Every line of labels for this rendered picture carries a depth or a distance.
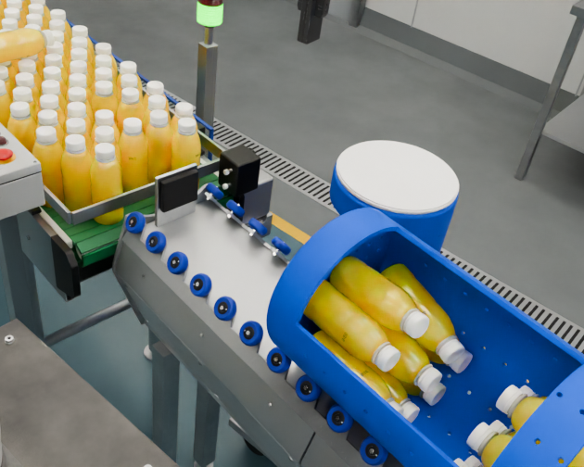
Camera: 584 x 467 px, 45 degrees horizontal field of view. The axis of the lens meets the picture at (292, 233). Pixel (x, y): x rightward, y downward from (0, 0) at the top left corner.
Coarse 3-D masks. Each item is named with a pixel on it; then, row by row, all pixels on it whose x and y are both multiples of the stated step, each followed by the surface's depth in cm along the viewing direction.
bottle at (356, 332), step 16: (320, 288) 112; (320, 304) 110; (336, 304) 109; (352, 304) 110; (320, 320) 110; (336, 320) 108; (352, 320) 107; (368, 320) 107; (336, 336) 108; (352, 336) 106; (368, 336) 105; (384, 336) 106; (352, 352) 107; (368, 352) 105
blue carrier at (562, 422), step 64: (320, 256) 105; (384, 256) 126; (512, 320) 108; (320, 384) 108; (448, 384) 118; (512, 384) 113; (576, 384) 88; (448, 448) 111; (512, 448) 85; (576, 448) 83
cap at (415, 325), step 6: (414, 312) 106; (420, 312) 106; (408, 318) 105; (414, 318) 105; (420, 318) 104; (426, 318) 105; (408, 324) 105; (414, 324) 104; (420, 324) 105; (426, 324) 106; (408, 330) 105; (414, 330) 105; (420, 330) 106; (414, 336) 106
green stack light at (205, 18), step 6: (198, 6) 174; (204, 6) 173; (210, 6) 173; (216, 6) 174; (222, 6) 176; (198, 12) 175; (204, 12) 174; (210, 12) 174; (216, 12) 174; (198, 18) 176; (204, 18) 175; (210, 18) 175; (216, 18) 175; (204, 24) 176; (210, 24) 176; (216, 24) 176
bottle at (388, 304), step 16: (352, 256) 116; (336, 272) 114; (352, 272) 113; (368, 272) 112; (336, 288) 115; (352, 288) 112; (368, 288) 110; (384, 288) 108; (400, 288) 109; (368, 304) 109; (384, 304) 107; (400, 304) 106; (384, 320) 107; (400, 320) 106
